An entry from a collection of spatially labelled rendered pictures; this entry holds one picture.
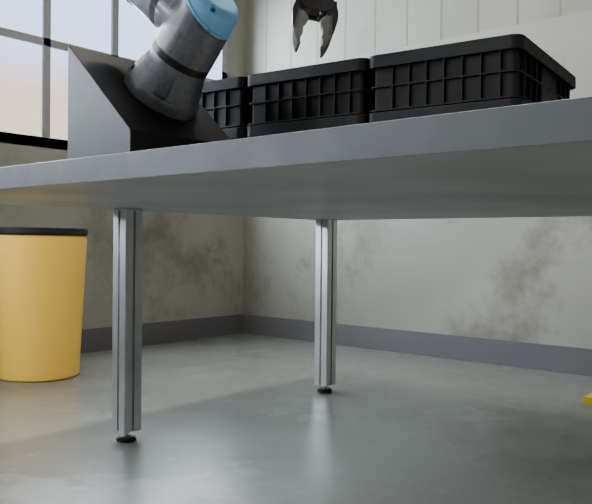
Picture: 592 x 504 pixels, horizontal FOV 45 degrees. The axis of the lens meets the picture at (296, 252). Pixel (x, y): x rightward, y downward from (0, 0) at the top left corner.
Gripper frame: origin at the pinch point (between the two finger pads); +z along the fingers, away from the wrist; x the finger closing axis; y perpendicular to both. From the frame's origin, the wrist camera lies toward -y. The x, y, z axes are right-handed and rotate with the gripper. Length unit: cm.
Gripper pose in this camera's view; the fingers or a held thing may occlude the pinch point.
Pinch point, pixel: (309, 48)
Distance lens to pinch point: 165.3
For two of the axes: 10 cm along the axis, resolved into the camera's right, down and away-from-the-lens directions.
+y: -1.9, -0.2, 9.8
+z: -1.5, 9.9, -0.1
